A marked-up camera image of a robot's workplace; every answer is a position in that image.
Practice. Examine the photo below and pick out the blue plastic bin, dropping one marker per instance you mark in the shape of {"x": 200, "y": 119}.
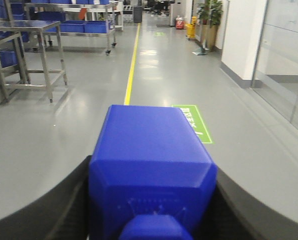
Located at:
{"x": 97, "y": 27}
{"x": 73, "y": 26}

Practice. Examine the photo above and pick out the stainless steel wheeled cart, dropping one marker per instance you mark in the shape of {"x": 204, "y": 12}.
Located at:
{"x": 110, "y": 11}

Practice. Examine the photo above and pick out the potted green plant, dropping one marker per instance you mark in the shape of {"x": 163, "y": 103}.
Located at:
{"x": 209, "y": 14}

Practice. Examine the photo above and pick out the dark grey trash bin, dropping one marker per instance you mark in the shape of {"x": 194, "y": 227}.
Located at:
{"x": 137, "y": 14}

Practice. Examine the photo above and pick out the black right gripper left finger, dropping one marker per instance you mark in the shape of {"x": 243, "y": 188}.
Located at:
{"x": 60, "y": 214}

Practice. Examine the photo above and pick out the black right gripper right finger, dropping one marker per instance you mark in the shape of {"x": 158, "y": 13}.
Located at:
{"x": 234, "y": 214}

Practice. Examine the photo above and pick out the green floor sign sticker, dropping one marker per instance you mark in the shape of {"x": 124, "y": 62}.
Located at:
{"x": 194, "y": 117}

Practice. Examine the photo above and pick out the yellow mop bucket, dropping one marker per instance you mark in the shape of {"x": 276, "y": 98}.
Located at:
{"x": 190, "y": 28}

